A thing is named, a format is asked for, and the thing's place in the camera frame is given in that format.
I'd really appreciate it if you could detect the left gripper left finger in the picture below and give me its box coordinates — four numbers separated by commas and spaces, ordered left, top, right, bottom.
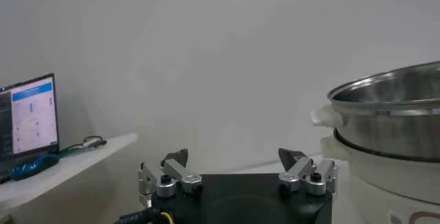
137, 148, 204, 209

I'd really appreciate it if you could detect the stainless steel steamer basket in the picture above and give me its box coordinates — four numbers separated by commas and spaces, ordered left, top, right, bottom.
310, 60, 440, 164

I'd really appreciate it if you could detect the white electric cooker base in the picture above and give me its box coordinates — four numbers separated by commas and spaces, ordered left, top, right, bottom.
320, 135, 440, 224

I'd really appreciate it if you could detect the white side table with laptop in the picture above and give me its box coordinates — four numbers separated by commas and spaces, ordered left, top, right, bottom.
0, 132, 139, 224

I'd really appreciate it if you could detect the open black laptop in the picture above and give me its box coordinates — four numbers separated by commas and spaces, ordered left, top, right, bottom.
0, 73, 60, 183

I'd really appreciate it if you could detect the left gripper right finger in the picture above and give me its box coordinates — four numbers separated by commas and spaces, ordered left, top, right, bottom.
277, 148, 340, 197

